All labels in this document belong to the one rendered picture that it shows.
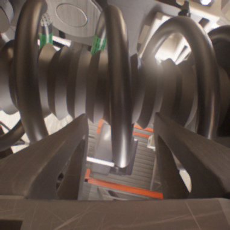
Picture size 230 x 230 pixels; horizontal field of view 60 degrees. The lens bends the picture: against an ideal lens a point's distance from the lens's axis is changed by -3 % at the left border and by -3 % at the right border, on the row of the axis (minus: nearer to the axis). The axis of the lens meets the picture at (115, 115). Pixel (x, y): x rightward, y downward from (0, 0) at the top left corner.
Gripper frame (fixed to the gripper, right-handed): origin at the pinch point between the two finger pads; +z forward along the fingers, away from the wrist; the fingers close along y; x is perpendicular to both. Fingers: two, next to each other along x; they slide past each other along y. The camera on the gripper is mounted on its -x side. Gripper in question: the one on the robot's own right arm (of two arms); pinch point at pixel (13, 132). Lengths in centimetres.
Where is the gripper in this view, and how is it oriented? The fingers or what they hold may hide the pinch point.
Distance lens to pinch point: 19.7
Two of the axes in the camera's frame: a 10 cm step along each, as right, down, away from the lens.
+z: 1.2, -9.0, -4.3
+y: 9.8, 1.7, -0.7
